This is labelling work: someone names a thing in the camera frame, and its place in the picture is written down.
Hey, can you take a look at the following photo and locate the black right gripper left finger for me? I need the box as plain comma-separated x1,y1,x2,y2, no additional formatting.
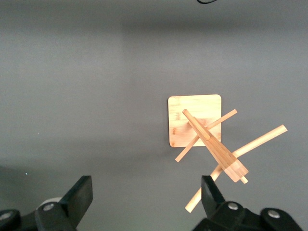
35,175,93,231

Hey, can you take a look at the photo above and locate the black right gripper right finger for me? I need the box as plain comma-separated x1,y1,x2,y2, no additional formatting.
192,175,248,231

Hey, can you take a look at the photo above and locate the wooden cup rack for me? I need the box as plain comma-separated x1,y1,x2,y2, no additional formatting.
167,94,288,214

